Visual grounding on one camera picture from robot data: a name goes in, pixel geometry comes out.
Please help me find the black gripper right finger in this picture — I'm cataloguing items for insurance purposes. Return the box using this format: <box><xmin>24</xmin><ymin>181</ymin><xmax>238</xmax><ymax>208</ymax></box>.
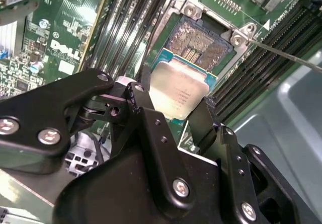
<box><xmin>187</xmin><ymin>97</ymin><xmax>304</xmax><ymax>224</ymax></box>

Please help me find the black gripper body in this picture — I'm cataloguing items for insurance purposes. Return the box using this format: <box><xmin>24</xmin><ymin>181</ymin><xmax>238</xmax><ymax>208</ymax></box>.
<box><xmin>51</xmin><ymin>147</ymin><xmax>238</xmax><ymax>224</ymax></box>

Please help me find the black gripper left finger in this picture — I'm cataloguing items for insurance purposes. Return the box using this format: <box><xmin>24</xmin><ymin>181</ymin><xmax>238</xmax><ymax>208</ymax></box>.
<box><xmin>0</xmin><ymin>66</ymin><xmax>198</xmax><ymax>211</ymax></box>

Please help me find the silver CPU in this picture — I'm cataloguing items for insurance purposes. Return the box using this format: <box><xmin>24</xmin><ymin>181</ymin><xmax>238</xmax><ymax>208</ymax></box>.
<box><xmin>148</xmin><ymin>47</ymin><xmax>218</xmax><ymax>120</ymax></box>

